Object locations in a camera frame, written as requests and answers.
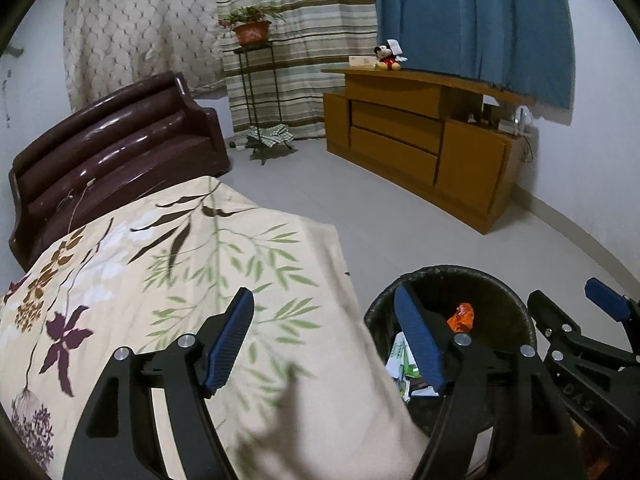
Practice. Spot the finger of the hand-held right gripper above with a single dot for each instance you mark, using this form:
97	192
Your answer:
605	296
550	310

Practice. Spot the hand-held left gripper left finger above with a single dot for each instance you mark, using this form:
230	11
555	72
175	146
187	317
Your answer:
230	340

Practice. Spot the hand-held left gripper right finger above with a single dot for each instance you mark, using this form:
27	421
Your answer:
420	340

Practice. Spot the white green-print plastic bag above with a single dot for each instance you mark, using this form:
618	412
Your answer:
400	355

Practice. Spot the small orange plastic bag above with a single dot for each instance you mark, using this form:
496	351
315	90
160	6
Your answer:
461	316

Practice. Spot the black-lined waste bin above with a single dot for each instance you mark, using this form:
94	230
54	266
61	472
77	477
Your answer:
500	305

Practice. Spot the floral beige blanket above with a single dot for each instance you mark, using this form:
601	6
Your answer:
125	270

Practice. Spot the white device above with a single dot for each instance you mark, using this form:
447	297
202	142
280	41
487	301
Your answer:
522	120

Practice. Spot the checked cloth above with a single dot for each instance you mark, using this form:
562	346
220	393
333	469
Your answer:
267	135

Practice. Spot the wooden cabinet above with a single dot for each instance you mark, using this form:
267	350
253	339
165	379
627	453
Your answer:
395	125

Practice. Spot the dark brown leather sofa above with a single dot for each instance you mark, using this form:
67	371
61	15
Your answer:
125	145

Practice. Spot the mouse plush toy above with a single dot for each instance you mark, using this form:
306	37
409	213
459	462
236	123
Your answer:
387	60

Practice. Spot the beige flat box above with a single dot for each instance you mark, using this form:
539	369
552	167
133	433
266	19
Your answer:
361	61

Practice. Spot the black metal plant stand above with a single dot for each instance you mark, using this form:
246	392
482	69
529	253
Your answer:
255	49

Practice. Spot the white card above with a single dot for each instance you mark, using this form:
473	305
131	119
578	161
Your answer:
395	46

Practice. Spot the blue curtain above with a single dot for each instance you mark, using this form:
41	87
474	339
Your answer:
475	20

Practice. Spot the potted plant in orange pot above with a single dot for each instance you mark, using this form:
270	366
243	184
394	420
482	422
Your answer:
251	34

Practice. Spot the striped curtain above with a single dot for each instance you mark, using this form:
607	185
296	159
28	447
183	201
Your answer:
310	25

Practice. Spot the beige diamond-pattern curtain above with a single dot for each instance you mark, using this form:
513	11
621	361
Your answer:
140	20

